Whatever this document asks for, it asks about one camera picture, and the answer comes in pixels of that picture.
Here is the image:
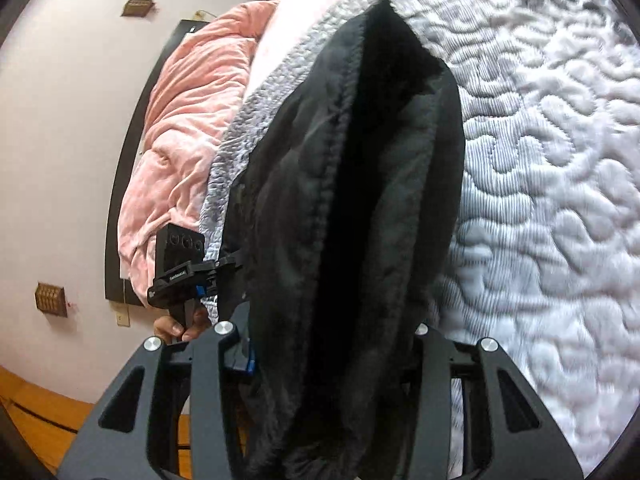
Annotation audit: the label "pale pink bed sheet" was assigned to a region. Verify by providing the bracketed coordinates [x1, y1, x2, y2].
[242, 0, 381, 106]

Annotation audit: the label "black pants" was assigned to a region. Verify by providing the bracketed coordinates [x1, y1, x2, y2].
[217, 0, 467, 480]

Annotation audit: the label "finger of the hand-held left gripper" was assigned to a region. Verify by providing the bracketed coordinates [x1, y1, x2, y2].
[197, 251, 251, 303]

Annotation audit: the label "pink comforter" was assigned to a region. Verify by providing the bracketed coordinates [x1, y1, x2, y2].
[117, 0, 281, 286]

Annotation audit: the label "grey quilted bedspread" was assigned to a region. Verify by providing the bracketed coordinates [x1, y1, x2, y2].
[200, 0, 640, 461]

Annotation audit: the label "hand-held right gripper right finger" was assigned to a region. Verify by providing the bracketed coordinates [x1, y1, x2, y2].
[400, 322, 585, 480]

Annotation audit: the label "brown wall vent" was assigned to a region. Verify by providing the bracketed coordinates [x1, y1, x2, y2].
[35, 282, 68, 318]

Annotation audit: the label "dark headboard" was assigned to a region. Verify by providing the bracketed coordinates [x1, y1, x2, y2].
[104, 19, 208, 306]

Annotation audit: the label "person's left hand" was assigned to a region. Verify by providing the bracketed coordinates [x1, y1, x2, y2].
[152, 307, 212, 344]

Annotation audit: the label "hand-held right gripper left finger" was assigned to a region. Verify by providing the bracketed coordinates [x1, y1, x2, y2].
[57, 305, 258, 480]

